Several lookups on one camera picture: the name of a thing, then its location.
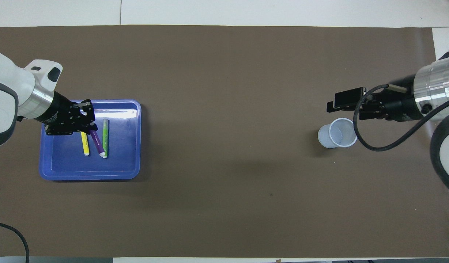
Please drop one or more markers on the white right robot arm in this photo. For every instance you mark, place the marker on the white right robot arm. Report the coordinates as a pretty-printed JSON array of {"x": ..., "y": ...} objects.
[{"x": 444, "y": 146}]

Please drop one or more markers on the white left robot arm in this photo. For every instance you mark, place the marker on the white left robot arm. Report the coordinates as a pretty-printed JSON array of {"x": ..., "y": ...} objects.
[{"x": 12, "y": 91}]

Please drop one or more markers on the green pen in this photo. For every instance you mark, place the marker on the green pen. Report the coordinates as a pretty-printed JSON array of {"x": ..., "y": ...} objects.
[{"x": 105, "y": 138}]

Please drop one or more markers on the purple pen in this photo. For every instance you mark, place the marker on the purple pen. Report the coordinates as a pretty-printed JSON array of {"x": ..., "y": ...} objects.
[{"x": 97, "y": 144}]

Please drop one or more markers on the translucent plastic cup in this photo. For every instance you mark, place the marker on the translucent plastic cup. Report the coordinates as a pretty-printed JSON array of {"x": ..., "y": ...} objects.
[{"x": 330, "y": 140}]

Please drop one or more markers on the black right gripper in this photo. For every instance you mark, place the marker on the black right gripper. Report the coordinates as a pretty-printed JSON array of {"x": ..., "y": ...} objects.
[{"x": 400, "y": 102}]

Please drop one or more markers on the blue plastic tray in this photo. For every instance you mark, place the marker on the blue plastic tray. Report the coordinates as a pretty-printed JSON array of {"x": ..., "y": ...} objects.
[{"x": 122, "y": 160}]

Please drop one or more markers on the brown table mat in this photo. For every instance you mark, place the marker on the brown table mat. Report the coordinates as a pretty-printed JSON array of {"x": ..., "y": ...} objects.
[{"x": 224, "y": 201}]

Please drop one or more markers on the yellow pen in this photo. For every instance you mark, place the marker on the yellow pen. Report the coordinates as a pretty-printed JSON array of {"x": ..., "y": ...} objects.
[{"x": 85, "y": 144}]

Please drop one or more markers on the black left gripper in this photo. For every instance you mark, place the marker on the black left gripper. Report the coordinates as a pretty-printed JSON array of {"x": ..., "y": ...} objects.
[{"x": 61, "y": 115}]

